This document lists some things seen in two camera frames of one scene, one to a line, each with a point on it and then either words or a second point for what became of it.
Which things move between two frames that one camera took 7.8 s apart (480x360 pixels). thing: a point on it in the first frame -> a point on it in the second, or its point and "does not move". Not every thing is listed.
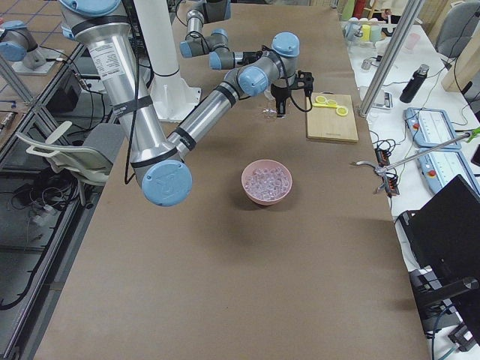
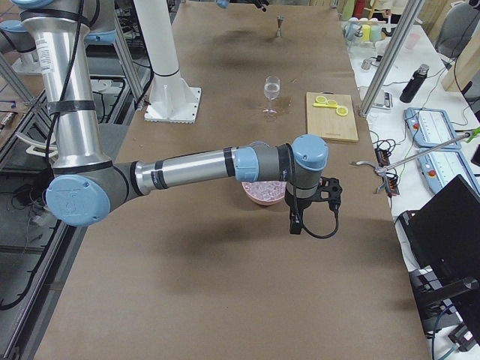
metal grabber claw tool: (380, 171) does not move
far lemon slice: (320, 100) does not move
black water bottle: (413, 85) does not move
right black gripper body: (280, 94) -> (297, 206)
